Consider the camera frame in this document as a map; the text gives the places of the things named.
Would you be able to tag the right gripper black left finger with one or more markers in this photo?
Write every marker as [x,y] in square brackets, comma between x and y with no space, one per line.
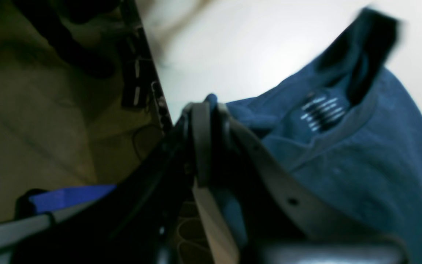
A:
[129,224]

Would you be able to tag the blue box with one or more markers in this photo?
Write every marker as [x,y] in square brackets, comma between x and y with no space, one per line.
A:
[37,201]

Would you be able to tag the black power strip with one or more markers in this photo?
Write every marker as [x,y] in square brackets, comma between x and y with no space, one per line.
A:
[141,85]

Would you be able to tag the dark blue T-shirt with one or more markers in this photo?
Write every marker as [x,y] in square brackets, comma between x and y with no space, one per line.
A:
[347,129]

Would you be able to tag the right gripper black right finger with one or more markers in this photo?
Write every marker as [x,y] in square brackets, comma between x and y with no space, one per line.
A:
[288,224]

